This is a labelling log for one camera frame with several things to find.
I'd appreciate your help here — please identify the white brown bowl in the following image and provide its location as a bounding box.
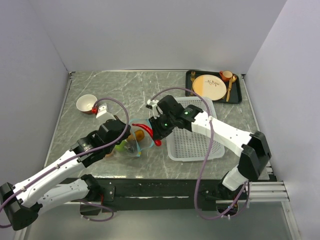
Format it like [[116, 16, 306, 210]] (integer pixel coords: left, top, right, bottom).
[[75, 94, 98, 115]]

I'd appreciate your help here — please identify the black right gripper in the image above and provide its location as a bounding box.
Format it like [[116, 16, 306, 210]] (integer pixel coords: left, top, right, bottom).
[[148, 112, 176, 141]]

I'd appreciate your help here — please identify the gold fork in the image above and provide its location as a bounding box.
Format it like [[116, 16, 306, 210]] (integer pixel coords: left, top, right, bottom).
[[190, 71, 196, 92]]

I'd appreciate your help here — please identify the green apple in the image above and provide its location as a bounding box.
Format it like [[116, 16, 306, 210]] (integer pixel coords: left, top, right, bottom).
[[114, 140, 127, 152]]

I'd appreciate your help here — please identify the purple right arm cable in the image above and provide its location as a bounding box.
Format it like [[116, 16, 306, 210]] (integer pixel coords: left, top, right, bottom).
[[152, 86, 251, 221]]

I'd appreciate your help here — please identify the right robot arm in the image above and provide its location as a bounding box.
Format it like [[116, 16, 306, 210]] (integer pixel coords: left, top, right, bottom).
[[146, 95, 272, 199]]

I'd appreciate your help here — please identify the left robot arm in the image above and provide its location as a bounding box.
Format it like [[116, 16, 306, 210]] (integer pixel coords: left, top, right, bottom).
[[0, 119, 131, 231]]

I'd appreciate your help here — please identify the dark purple mangosteen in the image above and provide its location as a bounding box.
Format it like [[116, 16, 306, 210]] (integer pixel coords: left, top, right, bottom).
[[124, 142, 137, 154]]

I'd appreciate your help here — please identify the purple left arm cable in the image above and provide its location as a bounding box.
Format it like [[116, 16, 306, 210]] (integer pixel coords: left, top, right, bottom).
[[0, 97, 130, 230]]

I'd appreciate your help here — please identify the white plastic basket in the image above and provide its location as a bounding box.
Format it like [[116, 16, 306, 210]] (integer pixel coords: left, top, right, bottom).
[[166, 96, 225, 162]]

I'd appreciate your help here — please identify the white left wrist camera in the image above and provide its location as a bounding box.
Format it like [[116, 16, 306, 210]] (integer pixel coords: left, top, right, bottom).
[[91, 103, 116, 124]]

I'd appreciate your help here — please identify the clear zip top bag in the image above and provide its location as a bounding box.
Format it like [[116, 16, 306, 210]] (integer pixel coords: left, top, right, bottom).
[[112, 118, 155, 157]]

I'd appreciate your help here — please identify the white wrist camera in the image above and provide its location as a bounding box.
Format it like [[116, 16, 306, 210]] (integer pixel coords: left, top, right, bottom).
[[146, 99, 162, 119], [91, 103, 116, 124]]

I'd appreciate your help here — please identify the black serving tray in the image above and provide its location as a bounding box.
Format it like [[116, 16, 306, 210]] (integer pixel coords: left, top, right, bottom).
[[185, 70, 242, 104]]

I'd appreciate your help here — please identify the gold spoon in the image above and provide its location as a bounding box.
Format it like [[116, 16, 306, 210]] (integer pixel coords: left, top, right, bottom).
[[226, 74, 238, 102]]

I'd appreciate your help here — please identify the cream orange plate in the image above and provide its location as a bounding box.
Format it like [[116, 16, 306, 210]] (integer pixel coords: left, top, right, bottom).
[[193, 74, 227, 101]]

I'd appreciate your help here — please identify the red chili pepper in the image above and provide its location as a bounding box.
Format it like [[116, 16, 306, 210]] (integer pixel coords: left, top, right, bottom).
[[132, 123, 162, 147]]

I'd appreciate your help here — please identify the orange coffee cup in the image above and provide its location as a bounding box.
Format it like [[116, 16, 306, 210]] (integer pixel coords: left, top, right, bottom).
[[219, 70, 233, 82]]

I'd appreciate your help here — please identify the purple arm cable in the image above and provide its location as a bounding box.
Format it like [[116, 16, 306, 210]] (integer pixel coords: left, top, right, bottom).
[[0, 97, 130, 230], [152, 86, 251, 221]]

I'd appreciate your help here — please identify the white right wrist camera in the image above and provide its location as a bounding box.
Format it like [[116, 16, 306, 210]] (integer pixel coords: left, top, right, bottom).
[[146, 99, 162, 119]]

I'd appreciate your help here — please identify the pink peach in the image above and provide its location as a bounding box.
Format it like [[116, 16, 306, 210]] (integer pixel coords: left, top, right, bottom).
[[105, 152, 114, 158]]

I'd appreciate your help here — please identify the brown kiwi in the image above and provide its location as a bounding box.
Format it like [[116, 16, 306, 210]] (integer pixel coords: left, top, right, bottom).
[[134, 129, 145, 142]]

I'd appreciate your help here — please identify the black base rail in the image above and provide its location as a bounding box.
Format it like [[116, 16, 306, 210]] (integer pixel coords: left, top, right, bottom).
[[49, 174, 251, 216]]

